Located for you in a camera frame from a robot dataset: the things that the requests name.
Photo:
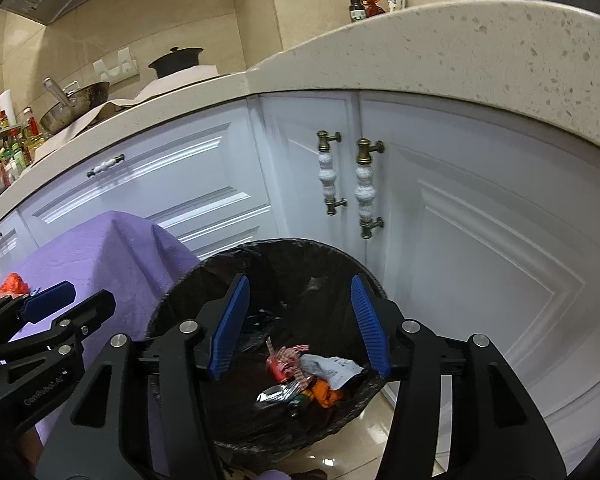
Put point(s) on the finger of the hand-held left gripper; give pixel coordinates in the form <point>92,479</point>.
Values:
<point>47,300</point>
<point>87,310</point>

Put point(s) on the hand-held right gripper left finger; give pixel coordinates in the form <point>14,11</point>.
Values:
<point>227,330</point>

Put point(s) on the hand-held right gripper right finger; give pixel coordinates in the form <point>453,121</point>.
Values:
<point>370,330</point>

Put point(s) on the red plastic bag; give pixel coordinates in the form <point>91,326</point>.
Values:
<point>12,285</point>

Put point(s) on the red checked ribbon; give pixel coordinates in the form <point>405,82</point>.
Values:
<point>282,362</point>

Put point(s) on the orange plastic wrapper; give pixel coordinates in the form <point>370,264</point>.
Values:
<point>325,392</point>

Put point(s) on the trash can with black liner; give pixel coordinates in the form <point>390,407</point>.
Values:
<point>290,270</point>

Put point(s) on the person's left forearm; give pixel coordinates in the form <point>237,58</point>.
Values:
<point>27,442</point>

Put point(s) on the purple tablecloth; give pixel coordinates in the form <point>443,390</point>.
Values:
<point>105,255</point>

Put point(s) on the small white cabinet drawer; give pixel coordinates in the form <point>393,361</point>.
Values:
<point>5,260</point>

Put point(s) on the wide white cabinet door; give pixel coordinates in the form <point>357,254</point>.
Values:
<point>480,260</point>

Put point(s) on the group of seasoning bottles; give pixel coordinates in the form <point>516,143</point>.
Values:
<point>5,160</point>

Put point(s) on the yellow cooking oil bottle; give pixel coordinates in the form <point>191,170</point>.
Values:
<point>32,132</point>

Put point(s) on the narrow white cabinet door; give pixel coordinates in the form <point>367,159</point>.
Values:
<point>290,170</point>

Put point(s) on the wide white cabinet drawers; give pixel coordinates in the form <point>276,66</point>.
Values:
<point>180,160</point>

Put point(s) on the beige stove cover paper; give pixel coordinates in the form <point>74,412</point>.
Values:
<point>180,82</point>
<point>95,115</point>

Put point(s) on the white paper towel roll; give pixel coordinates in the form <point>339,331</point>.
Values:
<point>7,107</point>

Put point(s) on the steel wok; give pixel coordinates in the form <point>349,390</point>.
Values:
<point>75,105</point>

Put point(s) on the black lidded pot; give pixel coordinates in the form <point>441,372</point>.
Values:
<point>177,62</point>

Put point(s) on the dark olive oil bottle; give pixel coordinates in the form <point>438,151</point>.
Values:
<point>356,7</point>

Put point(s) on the red packet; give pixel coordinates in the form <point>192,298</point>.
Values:
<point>372,4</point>

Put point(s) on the white wall hook rack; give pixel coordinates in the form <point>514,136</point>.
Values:
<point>115,67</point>

